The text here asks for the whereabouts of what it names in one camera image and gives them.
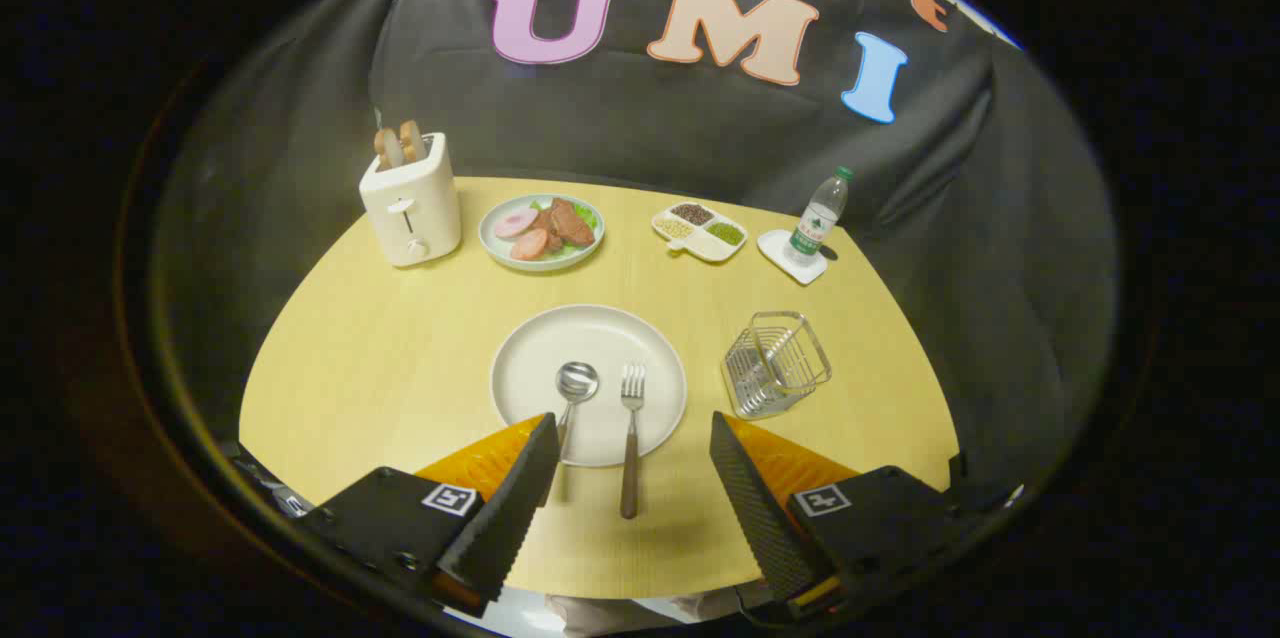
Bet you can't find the pale green food plate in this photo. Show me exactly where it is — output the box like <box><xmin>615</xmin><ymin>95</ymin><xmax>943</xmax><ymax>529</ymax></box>
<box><xmin>478</xmin><ymin>194</ymin><xmax>606</xmax><ymax>273</ymax></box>

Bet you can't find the large brown meat slice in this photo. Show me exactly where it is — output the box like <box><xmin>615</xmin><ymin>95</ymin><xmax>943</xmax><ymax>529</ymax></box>
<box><xmin>548</xmin><ymin>198</ymin><xmax>596</xmax><ymax>248</ymax></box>

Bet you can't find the cream toaster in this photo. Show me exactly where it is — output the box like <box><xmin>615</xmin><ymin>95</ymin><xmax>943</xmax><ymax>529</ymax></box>
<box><xmin>359</xmin><ymin>132</ymin><xmax>463</xmax><ymax>268</ymax></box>

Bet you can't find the white divided grain dish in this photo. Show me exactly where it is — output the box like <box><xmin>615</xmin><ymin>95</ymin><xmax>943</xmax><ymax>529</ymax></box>
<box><xmin>652</xmin><ymin>202</ymin><xmax>748</xmax><ymax>264</ymax></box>

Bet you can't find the black backdrop cloth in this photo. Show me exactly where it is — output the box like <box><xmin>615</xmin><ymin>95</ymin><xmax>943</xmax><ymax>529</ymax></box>
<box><xmin>160</xmin><ymin>0</ymin><xmax>1116</xmax><ymax>519</ymax></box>

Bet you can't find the spoon with wooden handle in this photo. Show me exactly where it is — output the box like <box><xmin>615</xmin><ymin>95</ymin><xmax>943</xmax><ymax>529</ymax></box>
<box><xmin>553</xmin><ymin>361</ymin><xmax>601</xmax><ymax>464</ymax></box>

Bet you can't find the white square coaster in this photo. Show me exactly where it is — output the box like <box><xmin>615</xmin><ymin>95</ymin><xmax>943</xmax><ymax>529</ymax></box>
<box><xmin>757</xmin><ymin>229</ymin><xmax>829</xmax><ymax>285</ymax></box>

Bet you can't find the metal wire basket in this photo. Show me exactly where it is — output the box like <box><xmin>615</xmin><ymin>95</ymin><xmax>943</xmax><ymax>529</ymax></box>
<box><xmin>722</xmin><ymin>310</ymin><xmax>833</xmax><ymax>420</ymax></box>

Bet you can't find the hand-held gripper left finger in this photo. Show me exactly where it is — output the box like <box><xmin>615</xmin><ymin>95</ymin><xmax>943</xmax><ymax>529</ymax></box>
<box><xmin>300</xmin><ymin>411</ymin><xmax>561</xmax><ymax>619</ymax></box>

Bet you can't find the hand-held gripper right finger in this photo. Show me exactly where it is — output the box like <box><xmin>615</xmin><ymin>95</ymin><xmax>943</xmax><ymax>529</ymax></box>
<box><xmin>709</xmin><ymin>410</ymin><xmax>1011</xmax><ymax>624</ymax></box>

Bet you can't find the clear water bottle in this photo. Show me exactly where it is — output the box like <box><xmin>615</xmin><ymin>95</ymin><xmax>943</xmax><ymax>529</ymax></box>
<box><xmin>786</xmin><ymin>166</ymin><xmax>854</xmax><ymax>267</ymax></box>

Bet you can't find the large white plate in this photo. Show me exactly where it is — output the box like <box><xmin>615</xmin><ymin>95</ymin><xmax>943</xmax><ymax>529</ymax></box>
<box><xmin>490</xmin><ymin>304</ymin><xmax>689</xmax><ymax>468</ymax></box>

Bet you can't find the fork with wooden handle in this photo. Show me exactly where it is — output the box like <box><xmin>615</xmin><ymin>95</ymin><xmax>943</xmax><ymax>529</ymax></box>
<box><xmin>619</xmin><ymin>362</ymin><xmax>648</xmax><ymax>520</ymax></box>

